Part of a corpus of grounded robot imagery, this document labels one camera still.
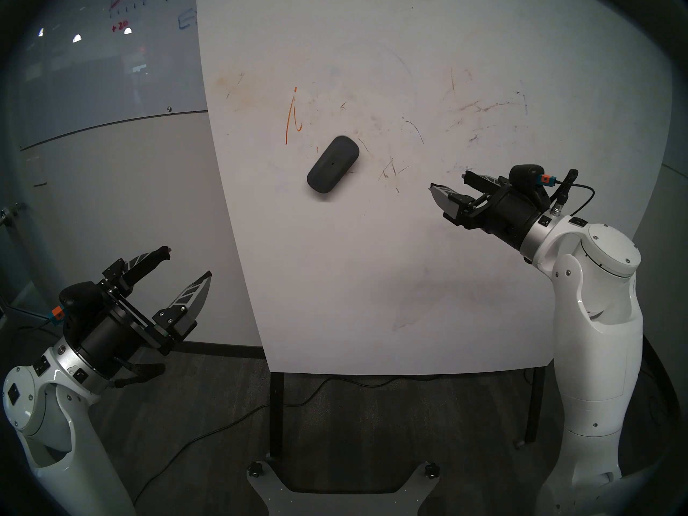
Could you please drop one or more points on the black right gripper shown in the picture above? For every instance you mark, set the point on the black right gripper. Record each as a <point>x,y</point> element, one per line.
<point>505,214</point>

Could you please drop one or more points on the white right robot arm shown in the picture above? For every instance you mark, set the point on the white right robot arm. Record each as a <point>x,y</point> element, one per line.
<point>596,332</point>

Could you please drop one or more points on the black stand adjustment knob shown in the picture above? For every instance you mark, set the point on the black stand adjustment knob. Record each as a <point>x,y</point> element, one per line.
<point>255,470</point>
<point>431,471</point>

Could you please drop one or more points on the black whiteboard stand post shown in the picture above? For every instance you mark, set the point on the black whiteboard stand post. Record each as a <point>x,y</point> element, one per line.
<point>535,407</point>
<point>276,418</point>

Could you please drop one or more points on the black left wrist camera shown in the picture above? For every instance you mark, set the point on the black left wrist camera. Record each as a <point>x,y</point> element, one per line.
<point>78,302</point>

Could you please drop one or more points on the wall-mounted glass whiteboard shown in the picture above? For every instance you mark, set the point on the wall-mounted glass whiteboard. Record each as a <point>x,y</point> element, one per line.
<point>107,69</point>

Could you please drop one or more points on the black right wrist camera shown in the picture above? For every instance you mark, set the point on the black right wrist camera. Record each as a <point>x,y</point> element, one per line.
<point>527,175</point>

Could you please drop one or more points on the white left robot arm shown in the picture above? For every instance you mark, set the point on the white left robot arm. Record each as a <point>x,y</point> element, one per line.
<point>48,413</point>

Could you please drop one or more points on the grey stand base plate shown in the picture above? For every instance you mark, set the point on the grey stand base plate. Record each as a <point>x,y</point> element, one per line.
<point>344,501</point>

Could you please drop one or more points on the white freestanding whiteboard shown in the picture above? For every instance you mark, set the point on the white freestanding whiteboard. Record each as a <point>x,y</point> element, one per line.
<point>430,278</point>

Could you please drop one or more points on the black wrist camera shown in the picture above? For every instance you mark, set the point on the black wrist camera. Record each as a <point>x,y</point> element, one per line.
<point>527,175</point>
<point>78,302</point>

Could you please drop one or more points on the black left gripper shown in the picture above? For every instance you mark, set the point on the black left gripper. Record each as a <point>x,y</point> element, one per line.
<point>115,332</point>

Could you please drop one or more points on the dark grey whiteboard eraser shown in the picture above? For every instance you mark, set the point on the dark grey whiteboard eraser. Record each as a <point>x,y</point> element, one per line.
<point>332,166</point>

